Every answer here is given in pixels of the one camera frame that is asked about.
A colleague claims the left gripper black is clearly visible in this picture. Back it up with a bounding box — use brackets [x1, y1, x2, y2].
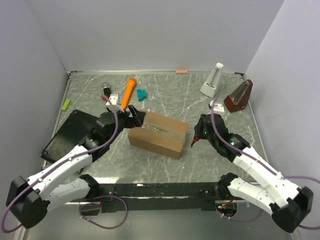
[107, 105, 146, 144]

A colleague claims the red black utility knife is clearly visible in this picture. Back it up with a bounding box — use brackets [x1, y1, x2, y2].
[190, 135, 199, 148]

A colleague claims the brown cardboard express box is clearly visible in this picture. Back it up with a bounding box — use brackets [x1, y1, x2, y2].
[127, 111, 189, 160]

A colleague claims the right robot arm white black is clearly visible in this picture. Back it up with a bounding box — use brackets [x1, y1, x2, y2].
[192, 113, 314, 233]

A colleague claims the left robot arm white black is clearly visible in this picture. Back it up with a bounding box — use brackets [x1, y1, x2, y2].
[5, 105, 146, 229]

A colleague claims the teal plastic block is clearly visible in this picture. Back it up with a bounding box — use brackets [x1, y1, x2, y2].
[137, 89, 147, 102]

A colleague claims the black microphone silver head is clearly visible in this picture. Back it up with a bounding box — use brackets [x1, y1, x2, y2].
[101, 82, 112, 98]

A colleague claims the brown wooden metronome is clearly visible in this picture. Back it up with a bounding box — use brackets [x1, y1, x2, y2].
[224, 79, 253, 113]

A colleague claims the black speaker case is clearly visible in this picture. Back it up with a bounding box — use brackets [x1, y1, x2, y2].
[41, 109, 98, 164]

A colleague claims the white metronome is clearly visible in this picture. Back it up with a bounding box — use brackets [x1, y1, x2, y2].
[200, 62, 224, 98]

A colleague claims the green plastic block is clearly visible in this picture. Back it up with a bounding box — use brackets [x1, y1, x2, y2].
[61, 99, 71, 111]

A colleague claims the orange tape piece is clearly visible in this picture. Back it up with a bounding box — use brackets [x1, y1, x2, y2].
[175, 70, 188, 74]

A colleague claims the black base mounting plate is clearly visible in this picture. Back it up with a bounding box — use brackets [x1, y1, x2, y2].
[96, 182, 232, 211]

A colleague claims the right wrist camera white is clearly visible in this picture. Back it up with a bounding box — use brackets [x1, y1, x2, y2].
[208, 100, 225, 113]

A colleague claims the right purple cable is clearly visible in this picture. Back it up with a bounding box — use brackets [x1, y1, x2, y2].
[209, 93, 320, 231]

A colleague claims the purple cable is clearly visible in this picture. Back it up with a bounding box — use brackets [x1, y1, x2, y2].
[1, 96, 129, 233]
[209, 93, 320, 231]

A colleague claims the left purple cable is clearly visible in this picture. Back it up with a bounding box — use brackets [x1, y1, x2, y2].
[1, 96, 129, 233]

